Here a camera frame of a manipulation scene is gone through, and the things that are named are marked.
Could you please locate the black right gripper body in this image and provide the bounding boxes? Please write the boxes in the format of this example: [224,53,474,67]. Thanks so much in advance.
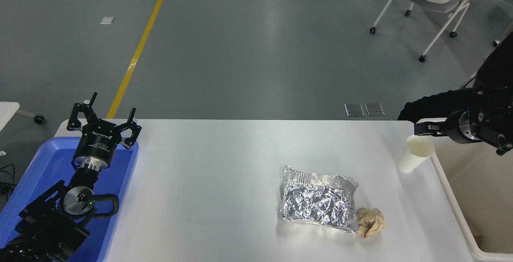
[445,109,466,144]

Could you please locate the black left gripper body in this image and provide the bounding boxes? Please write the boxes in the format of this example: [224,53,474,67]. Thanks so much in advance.
[73,118,125,162]

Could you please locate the white paper cup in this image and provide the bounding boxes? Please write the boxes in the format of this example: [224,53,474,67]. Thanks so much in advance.
[396,135,436,173]

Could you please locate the person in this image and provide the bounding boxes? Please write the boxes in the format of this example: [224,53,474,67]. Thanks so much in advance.
[398,32,513,122]

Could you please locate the blue plastic tray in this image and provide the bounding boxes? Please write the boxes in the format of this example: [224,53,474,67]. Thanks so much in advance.
[0,136,140,262]

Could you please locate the metal floor plate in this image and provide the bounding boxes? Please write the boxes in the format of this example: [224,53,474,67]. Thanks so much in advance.
[365,103,386,117]
[345,104,365,118]

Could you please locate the white rolling table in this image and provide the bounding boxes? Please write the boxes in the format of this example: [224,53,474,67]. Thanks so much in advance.
[0,101,45,133]

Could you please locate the large pale plastic bin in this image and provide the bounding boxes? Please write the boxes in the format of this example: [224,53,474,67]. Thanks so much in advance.
[414,118,513,262]

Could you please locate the crumpled tan paper ball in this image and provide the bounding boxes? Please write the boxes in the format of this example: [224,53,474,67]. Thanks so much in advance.
[356,208,386,238]

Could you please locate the crumpled silver foil tray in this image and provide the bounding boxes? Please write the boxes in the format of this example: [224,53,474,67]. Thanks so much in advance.
[279,166,359,234]

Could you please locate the black floor cables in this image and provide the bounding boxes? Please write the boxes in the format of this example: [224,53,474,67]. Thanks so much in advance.
[0,163,16,199]

